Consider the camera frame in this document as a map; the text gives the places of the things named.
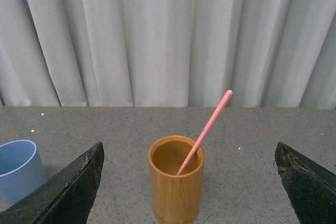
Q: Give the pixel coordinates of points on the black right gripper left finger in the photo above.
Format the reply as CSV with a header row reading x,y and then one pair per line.
x,y
67,197

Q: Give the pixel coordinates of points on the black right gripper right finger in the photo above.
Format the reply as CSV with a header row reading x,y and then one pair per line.
x,y
309,186

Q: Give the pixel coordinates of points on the pink chopstick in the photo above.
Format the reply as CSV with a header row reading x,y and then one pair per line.
x,y
228,94

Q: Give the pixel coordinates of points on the blue cup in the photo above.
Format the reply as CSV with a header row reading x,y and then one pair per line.
x,y
22,170

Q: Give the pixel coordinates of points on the bamboo chopstick holder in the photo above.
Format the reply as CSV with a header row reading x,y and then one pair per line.
x,y
175,198

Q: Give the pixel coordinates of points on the white pleated curtain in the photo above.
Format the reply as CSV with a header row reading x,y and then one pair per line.
x,y
272,53

